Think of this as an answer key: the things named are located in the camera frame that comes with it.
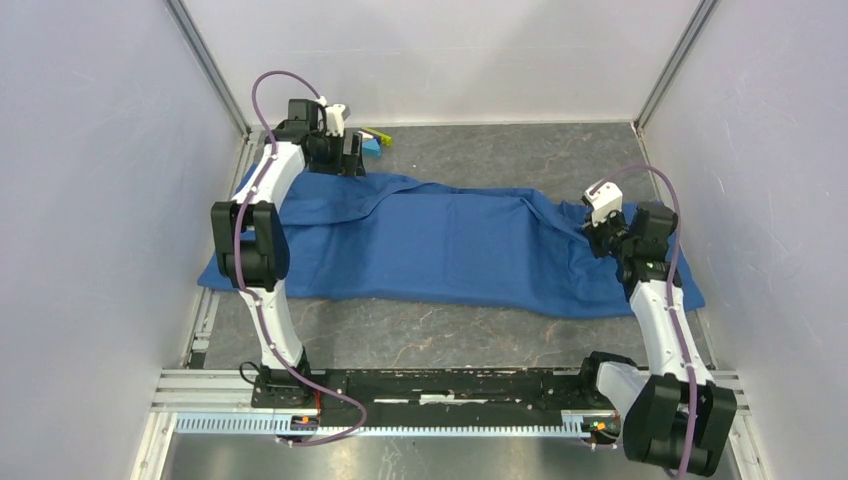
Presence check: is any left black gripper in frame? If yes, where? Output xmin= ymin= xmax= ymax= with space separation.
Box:
xmin=308 ymin=130 xmax=365 ymax=179

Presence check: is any blue surgical drape cloth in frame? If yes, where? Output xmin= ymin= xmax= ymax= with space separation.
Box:
xmin=197 ymin=164 xmax=706 ymax=321

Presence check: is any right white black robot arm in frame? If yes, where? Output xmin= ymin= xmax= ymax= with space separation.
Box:
xmin=577 ymin=202 xmax=737 ymax=477

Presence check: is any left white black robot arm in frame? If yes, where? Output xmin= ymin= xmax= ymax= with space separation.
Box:
xmin=211 ymin=98 xmax=365 ymax=408

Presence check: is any white blue wedge block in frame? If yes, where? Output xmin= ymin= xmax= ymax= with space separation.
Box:
xmin=361 ymin=134 xmax=382 ymax=157

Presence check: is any yellow green block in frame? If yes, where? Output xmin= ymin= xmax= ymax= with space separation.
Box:
xmin=361 ymin=127 xmax=393 ymax=147

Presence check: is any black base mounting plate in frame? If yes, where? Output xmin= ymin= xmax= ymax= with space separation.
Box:
xmin=251 ymin=368 xmax=613 ymax=429

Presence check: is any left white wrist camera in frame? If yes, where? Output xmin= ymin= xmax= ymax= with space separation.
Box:
xmin=325 ymin=103 xmax=350 ymax=138

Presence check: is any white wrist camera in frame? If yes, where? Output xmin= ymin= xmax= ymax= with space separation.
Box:
xmin=581 ymin=181 xmax=623 ymax=226
xmin=325 ymin=103 xmax=350 ymax=138

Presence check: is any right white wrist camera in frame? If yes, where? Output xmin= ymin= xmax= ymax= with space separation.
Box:
xmin=581 ymin=181 xmax=623 ymax=226

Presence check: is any aluminium frame rail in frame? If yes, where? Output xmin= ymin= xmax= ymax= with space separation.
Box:
xmin=150 ymin=369 xmax=751 ymax=417

